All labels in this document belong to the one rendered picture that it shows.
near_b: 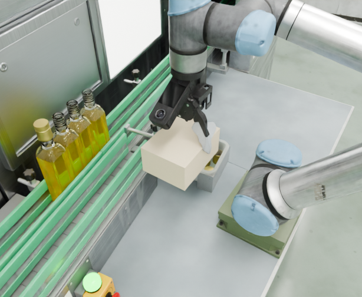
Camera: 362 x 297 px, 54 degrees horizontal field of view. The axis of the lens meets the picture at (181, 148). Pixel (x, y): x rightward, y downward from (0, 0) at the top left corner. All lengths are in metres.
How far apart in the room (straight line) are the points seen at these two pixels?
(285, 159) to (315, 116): 0.73
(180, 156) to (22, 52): 0.47
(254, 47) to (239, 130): 0.85
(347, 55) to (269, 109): 0.89
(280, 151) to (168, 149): 0.30
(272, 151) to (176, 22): 0.42
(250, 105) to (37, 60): 0.93
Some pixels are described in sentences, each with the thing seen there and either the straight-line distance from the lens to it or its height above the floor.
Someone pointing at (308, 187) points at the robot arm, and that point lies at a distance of 0.76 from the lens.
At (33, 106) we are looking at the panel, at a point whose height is 1.10.
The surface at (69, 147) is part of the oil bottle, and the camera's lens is 0.95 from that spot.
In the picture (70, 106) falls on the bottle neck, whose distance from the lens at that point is 0.95.
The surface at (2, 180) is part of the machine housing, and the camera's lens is 1.08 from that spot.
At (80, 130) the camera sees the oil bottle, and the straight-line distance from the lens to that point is 0.97.
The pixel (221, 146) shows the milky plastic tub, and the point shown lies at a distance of 1.27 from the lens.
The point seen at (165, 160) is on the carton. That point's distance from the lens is 0.78.
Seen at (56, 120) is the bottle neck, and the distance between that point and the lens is 0.92.
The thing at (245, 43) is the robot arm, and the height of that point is 1.40.
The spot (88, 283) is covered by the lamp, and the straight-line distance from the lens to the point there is 0.94.
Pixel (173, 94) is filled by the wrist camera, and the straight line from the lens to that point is 0.73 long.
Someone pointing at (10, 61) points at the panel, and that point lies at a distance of 0.96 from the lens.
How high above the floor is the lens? 1.67
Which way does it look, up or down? 43 degrees down
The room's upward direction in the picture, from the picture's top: straight up
